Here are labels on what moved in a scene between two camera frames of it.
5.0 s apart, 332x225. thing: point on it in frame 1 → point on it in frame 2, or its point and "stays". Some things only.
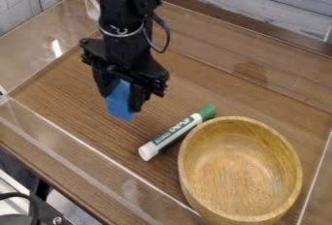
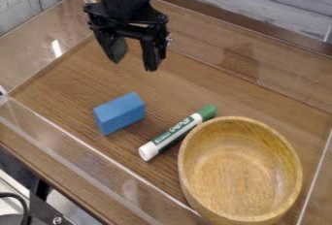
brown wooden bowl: (238, 172) stays
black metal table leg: (41, 189) stays
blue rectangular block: (117, 102) → (119, 112)
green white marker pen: (204, 112) stays
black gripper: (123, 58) → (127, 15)
